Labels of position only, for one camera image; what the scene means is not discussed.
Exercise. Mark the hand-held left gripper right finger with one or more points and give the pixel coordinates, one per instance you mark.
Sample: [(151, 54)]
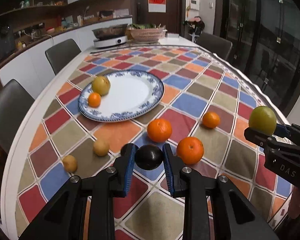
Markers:
[(168, 170)]

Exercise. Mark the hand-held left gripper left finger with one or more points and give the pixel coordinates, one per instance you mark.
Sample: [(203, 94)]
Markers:
[(129, 170)]

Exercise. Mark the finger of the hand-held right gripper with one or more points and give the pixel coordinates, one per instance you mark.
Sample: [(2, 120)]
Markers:
[(255, 133), (281, 130)]

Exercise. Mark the green round fruit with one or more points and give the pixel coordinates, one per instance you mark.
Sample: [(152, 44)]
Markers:
[(262, 120)]

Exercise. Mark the dark purple plum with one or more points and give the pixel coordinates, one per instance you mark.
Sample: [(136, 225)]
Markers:
[(125, 150), (148, 157)]

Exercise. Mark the large orange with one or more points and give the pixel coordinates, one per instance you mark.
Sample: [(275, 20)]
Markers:
[(190, 150), (159, 130)]

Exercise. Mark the small yellow fruit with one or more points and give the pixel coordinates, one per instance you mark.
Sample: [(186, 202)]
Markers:
[(70, 163), (101, 148)]

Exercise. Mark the small orange tangerine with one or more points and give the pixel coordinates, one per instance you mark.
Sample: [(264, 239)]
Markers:
[(211, 120), (94, 100)]

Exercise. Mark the blue rimmed white plate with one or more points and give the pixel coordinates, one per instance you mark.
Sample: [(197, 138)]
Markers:
[(130, 92)]

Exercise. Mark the person's right forearm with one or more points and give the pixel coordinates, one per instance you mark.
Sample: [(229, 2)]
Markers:
[(298, 205)]

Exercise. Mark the colourful chequered tablecloth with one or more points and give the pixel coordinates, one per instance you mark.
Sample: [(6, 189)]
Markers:
[(190, 100)]

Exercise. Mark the yellow pear with scar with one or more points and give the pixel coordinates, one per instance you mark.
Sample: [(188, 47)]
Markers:
[(100, 85)]

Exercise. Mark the grey dining chair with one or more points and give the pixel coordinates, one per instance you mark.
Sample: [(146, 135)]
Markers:
[(62, 53), (215, 45), (7, 112)]

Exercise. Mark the dark glass sliding door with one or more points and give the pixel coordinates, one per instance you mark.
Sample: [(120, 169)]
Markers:
[(260, 30)]

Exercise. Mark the dark high chair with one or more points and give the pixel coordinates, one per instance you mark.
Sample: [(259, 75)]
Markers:
[(195, 30)]

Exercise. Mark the pink plush toy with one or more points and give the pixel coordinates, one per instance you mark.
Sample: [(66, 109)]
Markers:
[(197, 19)]

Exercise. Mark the white flat box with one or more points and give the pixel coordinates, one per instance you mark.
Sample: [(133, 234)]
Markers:
[(172, 35)]

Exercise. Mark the white induction cooker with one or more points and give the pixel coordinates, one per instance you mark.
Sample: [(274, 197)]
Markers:
[(110, 42)]

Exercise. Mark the pink woven basket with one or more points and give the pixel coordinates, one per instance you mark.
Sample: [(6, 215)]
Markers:
[(145, 35)]

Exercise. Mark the steel pot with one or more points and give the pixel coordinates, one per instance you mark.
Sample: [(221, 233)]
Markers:
[(110, 31)]

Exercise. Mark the green leafy vegetables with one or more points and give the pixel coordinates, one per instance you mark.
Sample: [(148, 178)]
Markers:
[(145, 26)]

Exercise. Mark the white base cabinet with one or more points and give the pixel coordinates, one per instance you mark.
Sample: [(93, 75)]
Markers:
[(35, 52)]

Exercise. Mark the brown wooden door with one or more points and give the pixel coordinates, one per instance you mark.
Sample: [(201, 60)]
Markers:
[(172, 5)]

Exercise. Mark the red bowl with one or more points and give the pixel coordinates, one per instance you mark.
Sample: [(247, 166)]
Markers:
[(50, 29)]

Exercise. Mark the yellow squeeze bottle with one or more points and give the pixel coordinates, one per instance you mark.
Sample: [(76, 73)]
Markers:
[(19, 45)]

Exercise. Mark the black water dispenser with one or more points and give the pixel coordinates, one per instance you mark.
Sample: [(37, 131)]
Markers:
[(5, 41)]

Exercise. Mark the white wall intercom panel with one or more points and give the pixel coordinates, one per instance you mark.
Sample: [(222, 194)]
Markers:
[(193, 5)]

